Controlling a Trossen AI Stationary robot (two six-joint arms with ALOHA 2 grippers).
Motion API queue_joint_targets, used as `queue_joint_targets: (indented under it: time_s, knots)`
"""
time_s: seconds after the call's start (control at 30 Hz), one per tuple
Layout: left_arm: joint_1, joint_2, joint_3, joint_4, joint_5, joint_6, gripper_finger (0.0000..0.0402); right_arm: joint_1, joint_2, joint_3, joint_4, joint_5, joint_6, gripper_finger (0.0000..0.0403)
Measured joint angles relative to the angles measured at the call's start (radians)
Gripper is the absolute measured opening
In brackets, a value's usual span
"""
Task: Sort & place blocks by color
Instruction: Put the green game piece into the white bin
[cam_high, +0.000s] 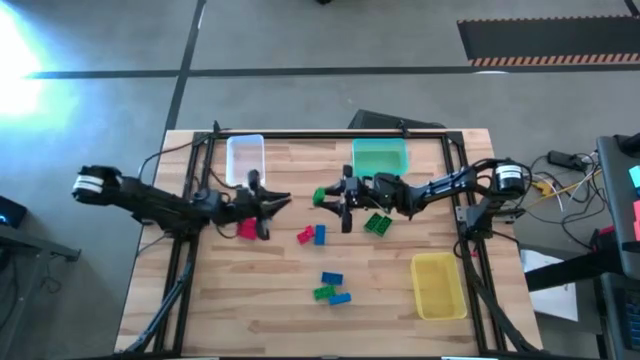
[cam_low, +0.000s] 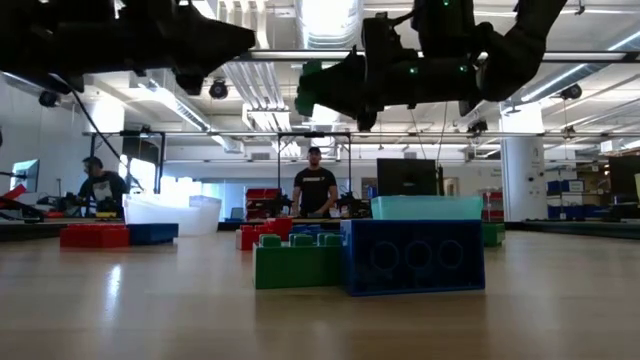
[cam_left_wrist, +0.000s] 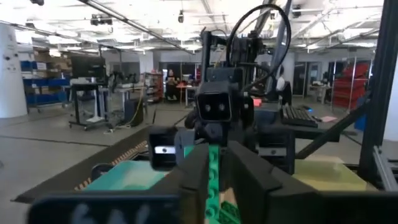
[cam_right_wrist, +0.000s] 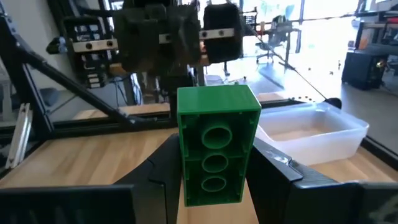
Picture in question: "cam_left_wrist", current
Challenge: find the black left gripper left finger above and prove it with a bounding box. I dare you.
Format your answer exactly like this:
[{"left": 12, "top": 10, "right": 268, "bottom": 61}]
[{"left": 146, "top": 142, "right": 210, "bottom": 224}]

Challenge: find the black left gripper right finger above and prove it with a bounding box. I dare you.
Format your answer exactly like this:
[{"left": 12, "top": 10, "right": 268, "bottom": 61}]
[{"left": 219, "top": 141, "right": 323, "bottom": 224}]

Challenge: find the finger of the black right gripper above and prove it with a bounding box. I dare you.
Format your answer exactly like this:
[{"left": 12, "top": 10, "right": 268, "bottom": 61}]
[
  {"left": 257, "top": 126, "right": 295, "bottom": 175},
  {"left": 147, "top": 125, "right": 179, "bottom": 171}
]

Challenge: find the green toy brick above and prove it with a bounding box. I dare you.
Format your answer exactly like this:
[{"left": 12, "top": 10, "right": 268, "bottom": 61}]
[
  {"left": 219, "top": 200, "right": 243, "bottom": 224},
  {"left": 205, "top": 144, "right": 221, "bottom": 224}
]

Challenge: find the black keyboard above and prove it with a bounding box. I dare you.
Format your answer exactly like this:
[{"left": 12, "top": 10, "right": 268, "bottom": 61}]
[{"left": 279, "top": 105, "right": 319, "bottom": 128}]

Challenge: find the black computer tower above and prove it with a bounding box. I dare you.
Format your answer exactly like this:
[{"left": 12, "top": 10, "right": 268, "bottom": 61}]
[{"left": 124, "top": 98, "right": 145, "bottom": 127}]

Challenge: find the black desk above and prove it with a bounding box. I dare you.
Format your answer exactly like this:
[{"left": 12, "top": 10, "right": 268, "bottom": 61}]
[{"left": 254, "top": 102, "right": 341, "bottom": 144}]

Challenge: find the teal plastic bin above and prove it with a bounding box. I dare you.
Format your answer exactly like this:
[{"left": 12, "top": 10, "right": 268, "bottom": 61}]
[{"left": 83, "top": 159, "right": 170, "bottom": 191}]

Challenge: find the person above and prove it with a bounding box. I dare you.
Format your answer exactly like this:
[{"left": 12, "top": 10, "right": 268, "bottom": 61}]
[
  {"left": 165, "top": 68, "right": 180, "bottom": 101},
  {"left": 275, "top": 65, "right": 293, "bottom": 105}
]

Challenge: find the yellow plastic bin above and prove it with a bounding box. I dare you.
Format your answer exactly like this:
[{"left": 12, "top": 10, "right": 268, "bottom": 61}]
[{"left": 291, "top": 158, "right": 369, "bottom": 192}]

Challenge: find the black monitor cart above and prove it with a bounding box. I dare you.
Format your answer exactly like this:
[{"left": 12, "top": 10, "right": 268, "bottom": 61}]
[{"left": 68, "top": 81, "right": 114, "bottom": 131}]

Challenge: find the red bin rack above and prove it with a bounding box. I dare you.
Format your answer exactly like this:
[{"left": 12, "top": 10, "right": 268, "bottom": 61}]
[{"left": 331, "top": 62, "right": 371, "bottom": 110}]

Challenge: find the black monitor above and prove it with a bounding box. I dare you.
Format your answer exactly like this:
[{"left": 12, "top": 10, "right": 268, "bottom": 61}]
[{"left": 70, "top": 55, "right": 107, "bottom": 84}]

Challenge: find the blue bin shelf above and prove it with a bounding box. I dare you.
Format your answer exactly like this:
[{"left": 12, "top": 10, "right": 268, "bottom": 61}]
[{"left": 20, "top": 60, "right": 72, "bottom": 110}]

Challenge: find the cardboard boxes stack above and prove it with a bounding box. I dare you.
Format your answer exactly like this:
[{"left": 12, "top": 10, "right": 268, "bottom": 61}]
[{"left": 33, "top": 49, "right": 73, "bottom": 78}]

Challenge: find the white round pillar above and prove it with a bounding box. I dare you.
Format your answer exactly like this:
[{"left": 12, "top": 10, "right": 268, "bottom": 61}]
[{"left": 0, "top": 23, "right": 29, "bottom": 119}]

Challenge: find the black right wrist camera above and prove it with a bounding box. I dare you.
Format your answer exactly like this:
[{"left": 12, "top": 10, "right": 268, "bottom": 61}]
[{"left": 195, "top": 80, "right": 233, "bottom": 123}]

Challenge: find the black aluminium rig frame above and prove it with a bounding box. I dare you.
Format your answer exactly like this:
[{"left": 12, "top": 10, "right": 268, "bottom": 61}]
[{"left": 269, "top": 0, "right": 398, "bottom": 192}]

